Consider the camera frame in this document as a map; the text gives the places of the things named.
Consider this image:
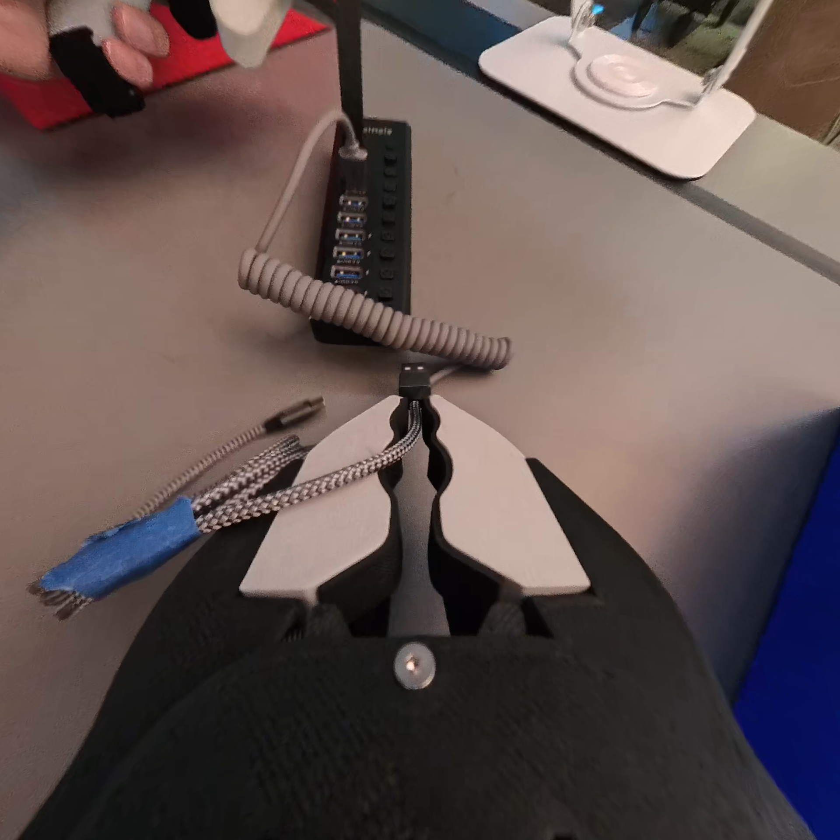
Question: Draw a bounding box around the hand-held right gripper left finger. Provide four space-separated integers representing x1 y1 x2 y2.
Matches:
239 395 404 601

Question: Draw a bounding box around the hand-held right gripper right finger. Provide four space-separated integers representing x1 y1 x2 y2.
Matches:
427 395 592 599

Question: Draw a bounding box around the braided usb cable blue tape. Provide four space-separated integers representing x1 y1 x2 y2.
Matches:
28 361 435 622

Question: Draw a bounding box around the grey usb cable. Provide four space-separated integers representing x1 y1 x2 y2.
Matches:
238 112 513 395

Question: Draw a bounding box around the black usb hub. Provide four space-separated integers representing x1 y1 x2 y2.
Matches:
310 118 413 345

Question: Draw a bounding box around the person's left hand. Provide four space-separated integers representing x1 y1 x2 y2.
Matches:
0 0 172 89

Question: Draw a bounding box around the red plastic bin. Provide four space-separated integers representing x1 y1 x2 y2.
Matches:
0 0 329 130

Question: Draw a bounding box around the blue plastic bin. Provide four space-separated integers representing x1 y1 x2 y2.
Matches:
731 440 840 840

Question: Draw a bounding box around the white stand base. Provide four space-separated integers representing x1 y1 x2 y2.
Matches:
479 0 778 181

